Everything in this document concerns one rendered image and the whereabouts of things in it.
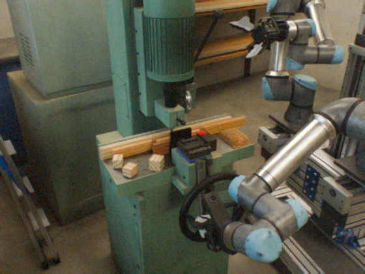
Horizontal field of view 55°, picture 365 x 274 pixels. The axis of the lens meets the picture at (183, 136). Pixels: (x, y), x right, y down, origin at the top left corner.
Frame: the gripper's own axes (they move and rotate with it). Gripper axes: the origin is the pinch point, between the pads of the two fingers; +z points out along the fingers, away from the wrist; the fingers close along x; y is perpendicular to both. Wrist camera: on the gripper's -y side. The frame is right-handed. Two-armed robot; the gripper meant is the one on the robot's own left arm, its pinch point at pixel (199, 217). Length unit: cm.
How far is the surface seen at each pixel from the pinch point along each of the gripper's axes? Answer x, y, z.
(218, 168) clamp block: 16.0, -11.7, 9.4
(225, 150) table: 26.9, -16.2, 19.4
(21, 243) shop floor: -59, 17, 142
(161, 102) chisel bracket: 8, -41, 29
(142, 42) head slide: 3, -63, 20
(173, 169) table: 2.8, -14.7, 18.7
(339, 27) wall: 321, -100, 193
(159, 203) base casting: -3.6, -3.2, 25.3
